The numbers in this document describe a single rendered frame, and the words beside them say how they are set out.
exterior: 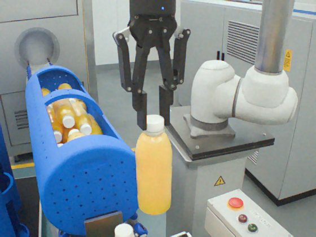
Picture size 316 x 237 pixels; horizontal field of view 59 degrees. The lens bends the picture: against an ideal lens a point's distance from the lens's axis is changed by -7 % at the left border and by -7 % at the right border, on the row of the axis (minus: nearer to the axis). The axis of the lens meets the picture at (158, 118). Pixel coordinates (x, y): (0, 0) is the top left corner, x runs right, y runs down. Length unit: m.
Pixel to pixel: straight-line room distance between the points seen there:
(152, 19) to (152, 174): 0.28
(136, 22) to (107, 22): 5.38
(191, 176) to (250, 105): 0.35
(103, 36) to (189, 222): 4.92
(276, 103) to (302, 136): 1.22
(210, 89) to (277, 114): 0.25
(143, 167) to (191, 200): 0.69
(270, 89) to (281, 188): 1.48
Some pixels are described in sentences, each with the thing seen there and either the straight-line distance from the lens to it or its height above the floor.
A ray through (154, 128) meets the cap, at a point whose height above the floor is 1.34.
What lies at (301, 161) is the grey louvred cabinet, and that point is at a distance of 2.40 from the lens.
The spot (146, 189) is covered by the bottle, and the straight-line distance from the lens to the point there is 0.59.
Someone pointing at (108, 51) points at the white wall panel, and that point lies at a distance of 5.94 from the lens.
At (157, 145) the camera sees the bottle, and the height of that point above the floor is 1.31.
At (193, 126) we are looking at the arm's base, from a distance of 1.19.
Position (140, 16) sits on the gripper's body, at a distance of 0.48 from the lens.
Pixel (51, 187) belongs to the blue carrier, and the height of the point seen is 1.15.
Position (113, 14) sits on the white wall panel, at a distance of 5.87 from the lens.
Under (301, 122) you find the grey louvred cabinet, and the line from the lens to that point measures 2.19.
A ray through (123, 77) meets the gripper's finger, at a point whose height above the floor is 1.44.
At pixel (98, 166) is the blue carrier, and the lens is 0.74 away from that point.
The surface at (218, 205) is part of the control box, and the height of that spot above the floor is 1.10.
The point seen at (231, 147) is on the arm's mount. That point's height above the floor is 1.03.
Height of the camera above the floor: 1.58
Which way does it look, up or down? 24 degrees down
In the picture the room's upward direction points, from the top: straight up
